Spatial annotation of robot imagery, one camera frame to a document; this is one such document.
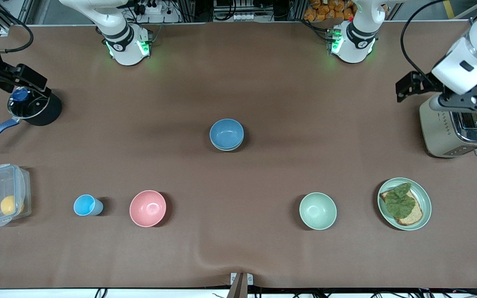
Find beige chrome toaster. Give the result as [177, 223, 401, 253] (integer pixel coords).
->
[419, 93, 477, 158]

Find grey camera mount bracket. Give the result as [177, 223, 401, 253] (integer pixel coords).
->
[227, 272, 254, 298]

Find bread slice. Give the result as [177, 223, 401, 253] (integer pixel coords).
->
[380, 188, 424, 226]

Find white power strip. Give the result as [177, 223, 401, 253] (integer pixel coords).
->
[135, 0, 169, 15]

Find black saucepan blue handle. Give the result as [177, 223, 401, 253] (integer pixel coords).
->
[0, 85, 62, 150]

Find glass lid blue knob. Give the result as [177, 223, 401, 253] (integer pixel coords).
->
[7, 86, 51, 120]

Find orange snack bag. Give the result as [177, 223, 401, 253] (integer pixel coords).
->
[304, 0, 356, 22]

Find pale green plate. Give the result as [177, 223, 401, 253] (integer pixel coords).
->
[377, 178, 432, 231]

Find blue bowl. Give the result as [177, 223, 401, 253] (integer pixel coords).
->
[210, 119, 244, 150]

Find pink bowl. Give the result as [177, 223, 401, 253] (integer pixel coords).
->
[129, 190, 167, 228]

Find green lettuce leaf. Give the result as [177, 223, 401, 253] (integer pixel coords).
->
[385, 183, 416, 219]

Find light blue cup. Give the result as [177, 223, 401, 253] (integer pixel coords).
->
[73, 194, 104, 216]

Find pale green bowl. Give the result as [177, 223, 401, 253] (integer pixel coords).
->
[211, 139, 243, 152]
[299, 192, 337, 231]

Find brown table cloth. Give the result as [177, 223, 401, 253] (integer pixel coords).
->
[0, 21, 477, 289]

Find yellow lemon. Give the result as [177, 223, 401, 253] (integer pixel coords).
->
[0, 195, 24, 216]

